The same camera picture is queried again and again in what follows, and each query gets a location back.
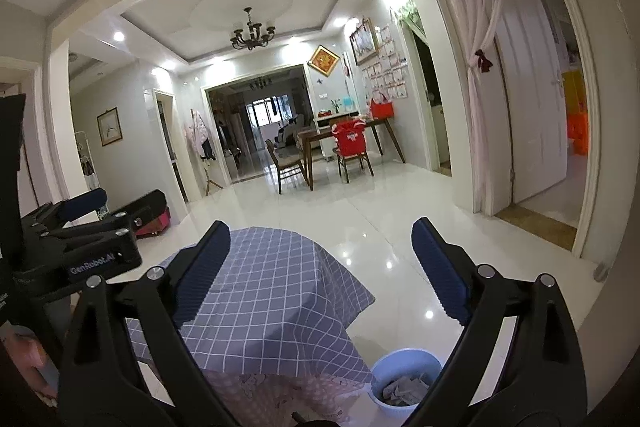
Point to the white sideboard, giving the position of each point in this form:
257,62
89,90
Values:
322,119

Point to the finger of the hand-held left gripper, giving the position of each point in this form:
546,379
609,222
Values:
85,202
150,202

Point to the blue-grey checked tablecloth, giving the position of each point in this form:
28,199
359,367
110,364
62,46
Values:
280,297

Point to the framed wall picture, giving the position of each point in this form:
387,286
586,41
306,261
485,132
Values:
363,43

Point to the person's left hand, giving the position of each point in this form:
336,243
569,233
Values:
25,352

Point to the wooden coat stand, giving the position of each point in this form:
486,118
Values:
210,179

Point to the white door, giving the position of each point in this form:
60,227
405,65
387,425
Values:
530,107

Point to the light blue waste bin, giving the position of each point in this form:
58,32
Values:
385,369

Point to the small black chandelier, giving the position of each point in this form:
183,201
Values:
260,83

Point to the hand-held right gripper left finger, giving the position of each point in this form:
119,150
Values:
200,277

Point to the red gold diamond wall decoration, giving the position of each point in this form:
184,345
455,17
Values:
322,59

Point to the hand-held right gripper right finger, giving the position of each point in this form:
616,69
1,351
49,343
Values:
440,272

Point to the wooden dining chair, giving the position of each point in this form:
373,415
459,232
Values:
357,164
287,164

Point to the red white garment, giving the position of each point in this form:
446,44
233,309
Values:
348,139

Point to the brown pink bench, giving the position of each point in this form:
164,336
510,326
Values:
157,224

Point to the red bag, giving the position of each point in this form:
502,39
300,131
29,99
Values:
382,109

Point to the light blue container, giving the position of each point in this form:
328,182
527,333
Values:
349,105

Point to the grey door stopper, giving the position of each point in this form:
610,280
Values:
600,273

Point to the white tissue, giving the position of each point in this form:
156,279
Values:
400,389

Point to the framed flower painting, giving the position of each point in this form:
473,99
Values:
109,127

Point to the yellow board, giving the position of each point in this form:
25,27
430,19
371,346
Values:
572,89

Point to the wooden dining table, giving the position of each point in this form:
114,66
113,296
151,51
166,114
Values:
320,134

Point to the grey sofa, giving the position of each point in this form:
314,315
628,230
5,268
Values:
290,132

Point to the pink door curtain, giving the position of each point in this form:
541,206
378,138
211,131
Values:
480,132

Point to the pink lace table cover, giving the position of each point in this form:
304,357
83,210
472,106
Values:
280,394

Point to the dark red bow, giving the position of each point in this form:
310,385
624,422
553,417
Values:
483,61

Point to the white standing rack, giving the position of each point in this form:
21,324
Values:
92,179

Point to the orange plastic stool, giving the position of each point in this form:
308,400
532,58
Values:
579,132

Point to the group of wall certificates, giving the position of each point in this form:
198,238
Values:
387,77

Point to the green door valance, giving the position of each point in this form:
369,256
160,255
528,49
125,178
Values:
410,14

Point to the pink jacket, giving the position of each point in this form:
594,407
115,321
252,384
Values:
196,132

